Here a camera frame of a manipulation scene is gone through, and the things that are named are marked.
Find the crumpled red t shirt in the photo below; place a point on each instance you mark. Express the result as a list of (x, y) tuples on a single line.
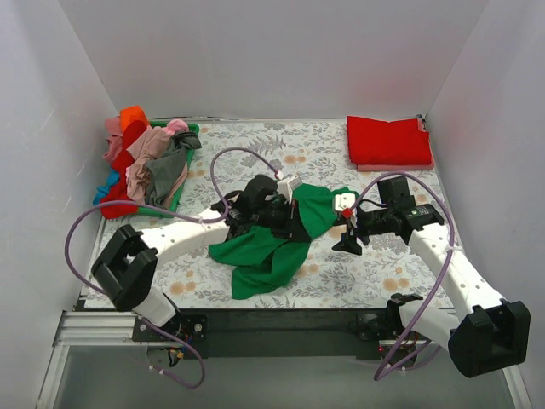
[(124, 160)]

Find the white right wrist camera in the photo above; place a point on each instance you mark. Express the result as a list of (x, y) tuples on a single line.
[(343, 204)]

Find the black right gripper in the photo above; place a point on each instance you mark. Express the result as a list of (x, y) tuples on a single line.
[(355, 230)]

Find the grey t shirt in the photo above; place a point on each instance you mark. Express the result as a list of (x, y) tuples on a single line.
[(168, 172)]

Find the green t shirt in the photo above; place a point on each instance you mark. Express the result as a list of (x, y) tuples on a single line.
[(261, 262)]

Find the aluminium frame rail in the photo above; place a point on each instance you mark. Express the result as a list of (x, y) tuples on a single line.
[(82, 329)]

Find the orange t shirt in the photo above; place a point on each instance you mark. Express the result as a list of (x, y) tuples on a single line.
[(128, 115)]

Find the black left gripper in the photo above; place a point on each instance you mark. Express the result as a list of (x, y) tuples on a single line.
[(291, 220)]

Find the green laundry basket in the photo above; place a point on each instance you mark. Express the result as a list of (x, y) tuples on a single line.
[(160, 163)]

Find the blue t shirt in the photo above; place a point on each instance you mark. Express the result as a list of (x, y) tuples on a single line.
[(102, 191)]

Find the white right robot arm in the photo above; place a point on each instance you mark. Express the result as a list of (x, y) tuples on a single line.
[(486, 333)]

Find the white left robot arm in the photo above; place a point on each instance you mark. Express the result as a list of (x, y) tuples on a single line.
[(126, 266)]

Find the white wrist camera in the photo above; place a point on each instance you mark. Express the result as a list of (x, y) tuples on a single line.
[(343, 204), (286, 185)]

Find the folded red t shirt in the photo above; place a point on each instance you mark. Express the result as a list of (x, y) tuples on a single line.
[(387, 140)]

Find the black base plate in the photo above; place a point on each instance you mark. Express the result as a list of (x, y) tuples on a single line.
[(278, 332)]

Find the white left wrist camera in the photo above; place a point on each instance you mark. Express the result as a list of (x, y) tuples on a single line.
[(286, 185)]

